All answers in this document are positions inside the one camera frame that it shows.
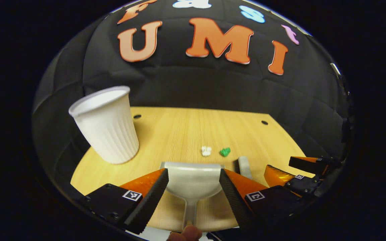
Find wooden desktop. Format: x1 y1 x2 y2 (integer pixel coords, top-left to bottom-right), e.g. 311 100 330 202
70 106 315 232

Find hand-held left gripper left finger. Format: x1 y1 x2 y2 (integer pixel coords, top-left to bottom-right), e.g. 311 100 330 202
79 168 169 235

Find white plastic dustpan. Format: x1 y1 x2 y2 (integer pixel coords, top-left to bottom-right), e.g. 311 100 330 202
160 162 225 231

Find white ribbed cup garbage bin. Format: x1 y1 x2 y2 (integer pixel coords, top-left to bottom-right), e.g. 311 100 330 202
68 86 140 164

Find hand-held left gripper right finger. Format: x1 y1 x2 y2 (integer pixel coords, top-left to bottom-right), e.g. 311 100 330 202
219 168 301 233

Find small white broom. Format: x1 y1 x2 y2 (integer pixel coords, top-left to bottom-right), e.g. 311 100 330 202
235 156 253 179

